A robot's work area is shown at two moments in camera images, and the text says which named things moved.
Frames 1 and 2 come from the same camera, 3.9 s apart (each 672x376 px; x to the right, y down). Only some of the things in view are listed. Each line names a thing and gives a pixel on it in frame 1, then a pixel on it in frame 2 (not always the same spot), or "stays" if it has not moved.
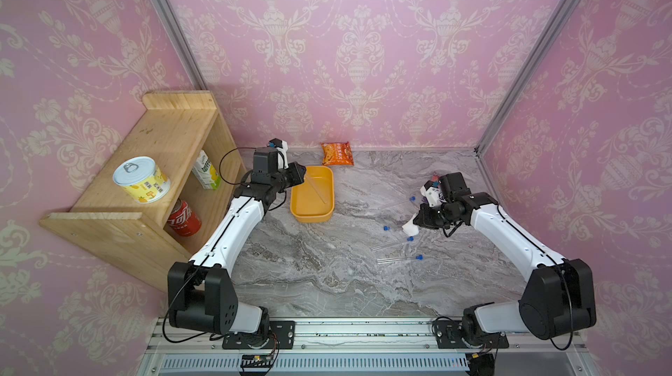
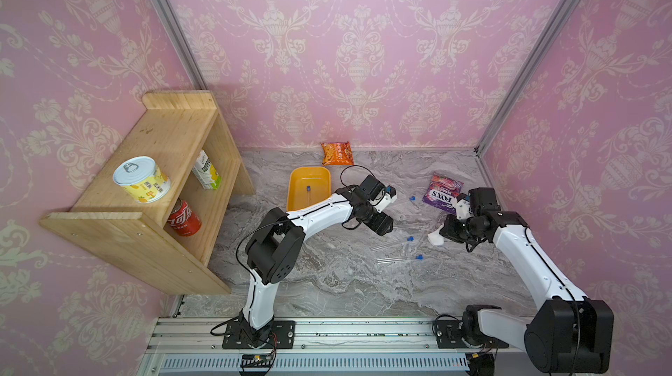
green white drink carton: [206, 172] stays
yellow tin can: [143, 180] stays
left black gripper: [296, 169] to [382, 225]
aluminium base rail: [364, 346] stays
